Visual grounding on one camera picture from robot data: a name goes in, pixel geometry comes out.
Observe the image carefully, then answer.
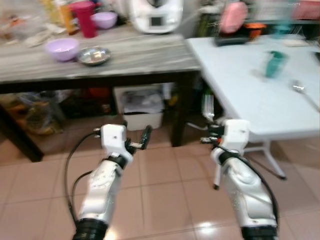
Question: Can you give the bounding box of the silver metal fork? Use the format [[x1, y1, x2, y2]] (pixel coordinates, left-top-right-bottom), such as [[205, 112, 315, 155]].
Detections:
[[201, 92, 221, 191]]

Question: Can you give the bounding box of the white storage bin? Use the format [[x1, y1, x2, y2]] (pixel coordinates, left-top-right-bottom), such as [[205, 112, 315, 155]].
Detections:
[[113, 84, 165, 132]]

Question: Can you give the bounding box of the red box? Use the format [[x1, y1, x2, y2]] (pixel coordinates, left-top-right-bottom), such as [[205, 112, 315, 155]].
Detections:
[[87, 87, 112, 101]]

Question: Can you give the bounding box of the white folding table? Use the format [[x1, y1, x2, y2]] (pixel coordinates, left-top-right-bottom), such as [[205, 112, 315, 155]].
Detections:
[[187, 35, 320, 181]]

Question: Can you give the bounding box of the marble top dark wood table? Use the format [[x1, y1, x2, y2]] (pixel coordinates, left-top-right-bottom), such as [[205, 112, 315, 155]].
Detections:
[[0, 24, 202, 163]]

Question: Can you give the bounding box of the stainless steel bowl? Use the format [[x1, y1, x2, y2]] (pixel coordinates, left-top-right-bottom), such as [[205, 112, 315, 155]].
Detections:
[[76, 46, 112, 67]]

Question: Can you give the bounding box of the clear plastic bag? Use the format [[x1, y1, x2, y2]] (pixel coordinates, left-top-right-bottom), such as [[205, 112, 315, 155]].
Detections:
[[14, 92, 67, 137]]

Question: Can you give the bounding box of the teal plastic cup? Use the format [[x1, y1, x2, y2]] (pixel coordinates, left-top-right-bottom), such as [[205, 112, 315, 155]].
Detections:
[[263, 49, 289, 79]]

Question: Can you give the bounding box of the black flat base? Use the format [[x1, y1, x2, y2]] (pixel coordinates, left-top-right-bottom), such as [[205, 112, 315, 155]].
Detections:
[[214, 31, 252, 47]]

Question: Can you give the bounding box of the silver metal spoon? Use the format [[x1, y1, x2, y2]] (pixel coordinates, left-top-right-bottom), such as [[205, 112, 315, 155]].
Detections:
[[291, 79, 320, 112]]

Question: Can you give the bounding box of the large purple plastic bowl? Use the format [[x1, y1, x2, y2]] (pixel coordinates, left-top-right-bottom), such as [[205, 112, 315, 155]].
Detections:
[[44, 38, 80, 62]]

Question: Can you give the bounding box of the orange small container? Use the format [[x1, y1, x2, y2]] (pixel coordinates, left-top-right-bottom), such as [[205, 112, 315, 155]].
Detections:
[[244, 22, 267, 39]]

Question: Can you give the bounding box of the small purple plastic bowl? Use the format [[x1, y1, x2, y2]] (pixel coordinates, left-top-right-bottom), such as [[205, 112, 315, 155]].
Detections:
[[91, 11, 119, 30]]

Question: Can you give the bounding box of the pink oval object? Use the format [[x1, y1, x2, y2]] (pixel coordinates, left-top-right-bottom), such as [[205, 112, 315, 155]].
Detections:
[[219, 1, 249, 35]]

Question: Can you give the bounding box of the white kitchen appliance with display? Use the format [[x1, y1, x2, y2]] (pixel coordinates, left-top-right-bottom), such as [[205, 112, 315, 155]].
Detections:
[[128, 0, 184, 35]]

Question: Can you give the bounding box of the red plastic cup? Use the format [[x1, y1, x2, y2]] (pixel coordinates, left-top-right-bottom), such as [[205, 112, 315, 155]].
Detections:
[[69, 1, 99, 39]]

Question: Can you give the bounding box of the teal small container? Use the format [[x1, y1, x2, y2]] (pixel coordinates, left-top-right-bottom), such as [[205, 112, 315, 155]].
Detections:
[[272, 22, 294, 39]]

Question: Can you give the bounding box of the orange bottle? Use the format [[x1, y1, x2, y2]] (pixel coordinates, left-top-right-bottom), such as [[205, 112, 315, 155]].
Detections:
[[52, 0, 77, 35]]

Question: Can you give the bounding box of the red plastic basket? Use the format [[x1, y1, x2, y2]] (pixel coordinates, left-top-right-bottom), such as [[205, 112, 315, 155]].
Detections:
[[292, 0, 320, 21]]

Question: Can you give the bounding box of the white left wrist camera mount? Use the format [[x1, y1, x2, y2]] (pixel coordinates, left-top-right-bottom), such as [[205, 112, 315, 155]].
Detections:
[[100, 123, 129, 155]]

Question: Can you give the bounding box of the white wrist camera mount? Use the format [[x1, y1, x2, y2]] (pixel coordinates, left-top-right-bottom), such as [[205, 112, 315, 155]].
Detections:
[[221, 118, 251, 152], [100, 123, 129, 155]]

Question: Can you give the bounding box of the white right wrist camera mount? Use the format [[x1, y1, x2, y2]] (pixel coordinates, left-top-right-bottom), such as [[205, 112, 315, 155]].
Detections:
[[221, 118, 251, 152]]

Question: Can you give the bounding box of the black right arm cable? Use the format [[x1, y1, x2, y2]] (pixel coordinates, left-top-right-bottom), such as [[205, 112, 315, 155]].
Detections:
[[214, 146, 280, 221]]

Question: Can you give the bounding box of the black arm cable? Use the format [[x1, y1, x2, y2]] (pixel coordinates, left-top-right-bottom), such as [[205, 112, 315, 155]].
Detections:
[[63, 129, 104, 227], [214, 146, 280, 221]]

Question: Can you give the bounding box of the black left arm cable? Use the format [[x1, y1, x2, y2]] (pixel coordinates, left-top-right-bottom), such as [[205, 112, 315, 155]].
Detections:
[[63, 129, 104, 227]]

